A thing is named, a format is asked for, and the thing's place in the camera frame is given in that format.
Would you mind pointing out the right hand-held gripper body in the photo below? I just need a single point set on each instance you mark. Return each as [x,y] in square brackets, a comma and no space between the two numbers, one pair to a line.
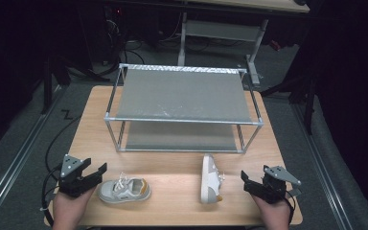
[278,185]

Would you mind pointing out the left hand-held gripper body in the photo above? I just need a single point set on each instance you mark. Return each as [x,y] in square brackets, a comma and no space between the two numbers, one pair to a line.
[70,179]

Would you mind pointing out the grey white sneaker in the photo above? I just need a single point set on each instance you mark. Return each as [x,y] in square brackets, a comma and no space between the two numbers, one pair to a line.
[210,180]
[124,191]

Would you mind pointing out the grey metal shoe rack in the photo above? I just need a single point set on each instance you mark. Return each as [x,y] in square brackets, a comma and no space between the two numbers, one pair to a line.
[182,96]

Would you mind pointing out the person's left hand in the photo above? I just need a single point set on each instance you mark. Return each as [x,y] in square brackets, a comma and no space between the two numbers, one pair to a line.
[70,207]

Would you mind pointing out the person's right hand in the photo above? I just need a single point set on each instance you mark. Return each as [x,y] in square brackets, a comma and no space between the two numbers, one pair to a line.
[274,214]

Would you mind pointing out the black stand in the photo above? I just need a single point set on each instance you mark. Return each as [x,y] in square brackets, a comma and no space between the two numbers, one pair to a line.
[306,102]
[49,83]

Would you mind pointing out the small red object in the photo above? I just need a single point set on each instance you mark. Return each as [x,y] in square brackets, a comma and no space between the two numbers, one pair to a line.
[275,45]

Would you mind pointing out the desk with metal legs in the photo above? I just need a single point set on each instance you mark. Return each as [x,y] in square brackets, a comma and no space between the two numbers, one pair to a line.
[223,30]

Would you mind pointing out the metal floor rail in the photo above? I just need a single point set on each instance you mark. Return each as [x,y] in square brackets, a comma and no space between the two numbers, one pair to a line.
[322,166]
[19,159]

